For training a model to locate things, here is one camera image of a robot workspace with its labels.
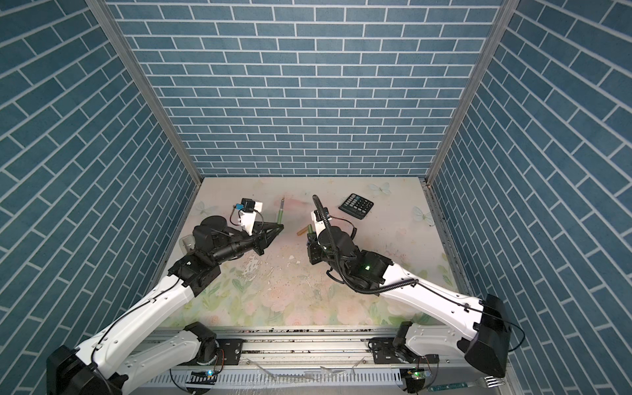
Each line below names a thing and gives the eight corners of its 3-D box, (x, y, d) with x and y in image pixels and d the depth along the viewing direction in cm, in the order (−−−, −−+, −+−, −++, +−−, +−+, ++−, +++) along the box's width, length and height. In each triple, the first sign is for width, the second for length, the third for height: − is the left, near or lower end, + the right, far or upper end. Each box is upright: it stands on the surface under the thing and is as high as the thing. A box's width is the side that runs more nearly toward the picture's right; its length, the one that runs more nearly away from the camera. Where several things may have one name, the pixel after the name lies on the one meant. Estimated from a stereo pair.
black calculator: (339, 208, 112) (339, 205, 110) (352, 194, 118) (352, 191, 116) (361, 221, 108) (361, 217, 106) (373, 206, 113) (373, 202, 111)
